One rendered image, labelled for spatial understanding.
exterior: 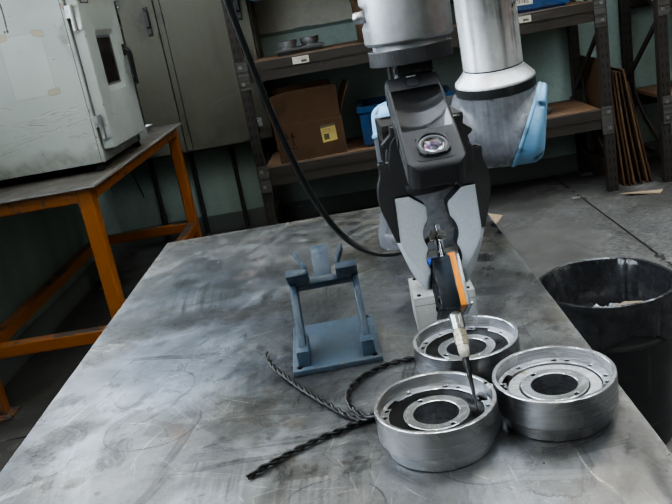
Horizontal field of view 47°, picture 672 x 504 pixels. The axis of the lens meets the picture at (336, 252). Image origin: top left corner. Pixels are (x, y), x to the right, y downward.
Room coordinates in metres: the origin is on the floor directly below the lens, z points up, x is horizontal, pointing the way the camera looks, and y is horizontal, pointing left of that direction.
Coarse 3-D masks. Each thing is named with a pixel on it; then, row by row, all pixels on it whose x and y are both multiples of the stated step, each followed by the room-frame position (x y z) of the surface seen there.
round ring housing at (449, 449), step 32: (416, 384) 0.63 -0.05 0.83; (448, 384) 0.63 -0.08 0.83; (480, 384) 0.61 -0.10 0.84; (384, 416) 0.59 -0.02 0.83; (416, 416) 0.60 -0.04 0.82; (448, 416) 0.60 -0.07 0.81; (480, 416) 0.55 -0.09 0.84; (416, 448) 0.54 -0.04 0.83; (448, 448) 0.53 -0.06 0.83; (480, 448) 0.54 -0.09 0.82
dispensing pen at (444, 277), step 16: (432, 240) 0.66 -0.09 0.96; (448, 256) 0.63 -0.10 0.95; (432, 272) 0.64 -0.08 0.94; (448, 272) 0.62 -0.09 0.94; (432, 288) 0.65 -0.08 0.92; (448, 288) 0.62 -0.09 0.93; (448, 304) 0.61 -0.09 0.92; (464, 320) 0.62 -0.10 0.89; (464, 336) 0.61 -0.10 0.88; (464, 352) 0.60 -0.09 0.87
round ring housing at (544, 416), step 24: (504, 360) 0.63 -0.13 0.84; (528, 360) 0.64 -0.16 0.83; (552, 360) 0.64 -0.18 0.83; (576, 360) 0.63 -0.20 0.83; (600, 360) 0.61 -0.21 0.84; (504, 384) 0.61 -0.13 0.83; (528, 384) 0.60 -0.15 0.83; (552, 384) 0.62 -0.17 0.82; (576, 384) 0.60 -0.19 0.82; (504, 408) 0.58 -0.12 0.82; (528, 408) 0.56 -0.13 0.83; (552, 408) 0.55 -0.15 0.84; (576, 408) 0.54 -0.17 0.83; (600, 408) 0.55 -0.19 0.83; (528, 432) 0.57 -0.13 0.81; (552, 432) 0.55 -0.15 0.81; (576, 432) 0.55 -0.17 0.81
